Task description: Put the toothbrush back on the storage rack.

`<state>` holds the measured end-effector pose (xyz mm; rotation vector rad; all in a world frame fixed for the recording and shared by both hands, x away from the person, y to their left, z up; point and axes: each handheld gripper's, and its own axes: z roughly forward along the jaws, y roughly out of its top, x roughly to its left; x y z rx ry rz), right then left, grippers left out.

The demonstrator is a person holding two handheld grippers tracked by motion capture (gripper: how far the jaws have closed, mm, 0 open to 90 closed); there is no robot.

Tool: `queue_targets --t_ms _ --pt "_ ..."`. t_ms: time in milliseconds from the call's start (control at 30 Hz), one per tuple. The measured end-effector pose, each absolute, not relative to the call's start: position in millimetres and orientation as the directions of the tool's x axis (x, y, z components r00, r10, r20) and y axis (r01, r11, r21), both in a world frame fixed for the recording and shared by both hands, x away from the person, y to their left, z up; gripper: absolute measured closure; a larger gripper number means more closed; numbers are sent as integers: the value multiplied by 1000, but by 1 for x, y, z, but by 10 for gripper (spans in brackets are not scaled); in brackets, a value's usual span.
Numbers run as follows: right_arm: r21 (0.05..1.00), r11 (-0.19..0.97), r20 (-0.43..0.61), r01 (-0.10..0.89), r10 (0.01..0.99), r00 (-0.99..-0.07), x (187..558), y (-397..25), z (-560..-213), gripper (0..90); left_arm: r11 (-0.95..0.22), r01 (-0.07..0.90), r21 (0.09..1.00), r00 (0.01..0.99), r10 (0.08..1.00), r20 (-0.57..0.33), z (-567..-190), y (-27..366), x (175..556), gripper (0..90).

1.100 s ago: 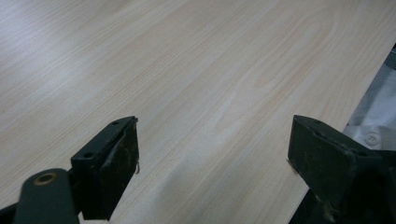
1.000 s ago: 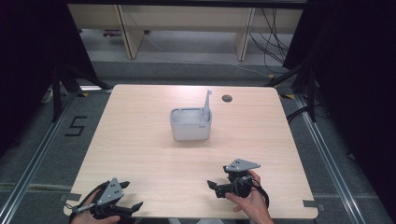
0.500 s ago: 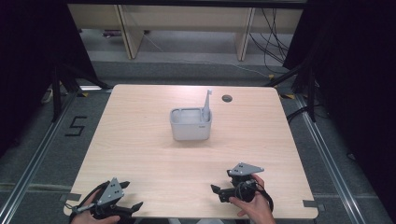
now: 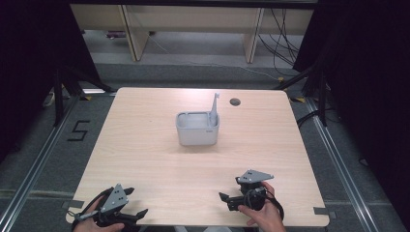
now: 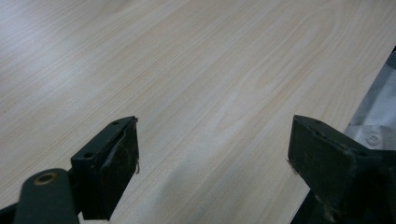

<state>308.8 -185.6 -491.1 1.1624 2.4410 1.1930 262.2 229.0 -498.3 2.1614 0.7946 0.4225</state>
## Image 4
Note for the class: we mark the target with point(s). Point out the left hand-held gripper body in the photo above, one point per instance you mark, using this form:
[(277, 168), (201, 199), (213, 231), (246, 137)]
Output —
[(114, 199)]

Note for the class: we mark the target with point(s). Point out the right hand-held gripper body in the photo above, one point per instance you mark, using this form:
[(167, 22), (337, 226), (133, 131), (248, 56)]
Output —
[(254, 180)]

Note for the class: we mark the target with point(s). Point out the grey plastic toothbrush holder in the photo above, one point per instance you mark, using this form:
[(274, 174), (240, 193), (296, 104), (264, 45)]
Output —
[(197, 133)]

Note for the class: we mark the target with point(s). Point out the white electric toothbrush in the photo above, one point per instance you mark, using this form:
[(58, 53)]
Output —
[(214, 109)]

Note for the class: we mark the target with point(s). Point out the person's right hand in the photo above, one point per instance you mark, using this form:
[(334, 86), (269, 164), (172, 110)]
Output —
[(266, 216)]

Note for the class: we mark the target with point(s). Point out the person's left hand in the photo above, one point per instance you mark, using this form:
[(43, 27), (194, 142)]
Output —
[(93, 226)]

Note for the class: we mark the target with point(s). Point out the grey tape piece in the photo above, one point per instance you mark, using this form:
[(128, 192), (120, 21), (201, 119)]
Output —
[(324, 211), (73, 204)]

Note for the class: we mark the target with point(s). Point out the yellow black floor tape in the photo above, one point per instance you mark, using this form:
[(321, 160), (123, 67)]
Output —
[(85, 97), (298, 100)]

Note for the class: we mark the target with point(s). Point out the black metal stand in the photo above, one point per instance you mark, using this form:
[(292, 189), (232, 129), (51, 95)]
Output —
[(322, 96), (58, 96)]

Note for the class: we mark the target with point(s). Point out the black curtain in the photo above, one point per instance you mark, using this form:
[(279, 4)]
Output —
[(29, 64), (370, 80)]

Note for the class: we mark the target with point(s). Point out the purple flat item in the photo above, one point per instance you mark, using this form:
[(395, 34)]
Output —
[(116, 34)]

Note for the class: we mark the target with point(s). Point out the metal floor rail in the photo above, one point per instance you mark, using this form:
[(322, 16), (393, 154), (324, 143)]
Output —
[(341, 167), (35, 164)]

